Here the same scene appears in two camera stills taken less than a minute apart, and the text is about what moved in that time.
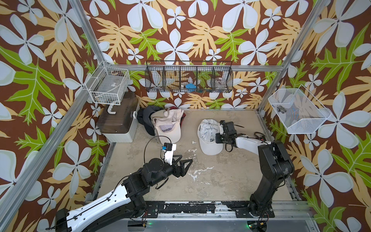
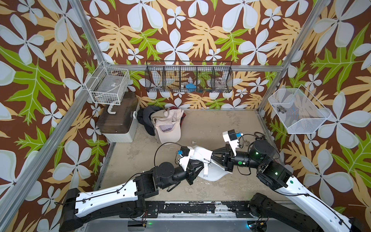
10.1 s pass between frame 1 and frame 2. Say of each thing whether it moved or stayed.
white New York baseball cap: moved
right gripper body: moved
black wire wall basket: stayed
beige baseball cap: stayed
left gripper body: moved
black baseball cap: stayed
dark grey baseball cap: stayed
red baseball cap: stayed
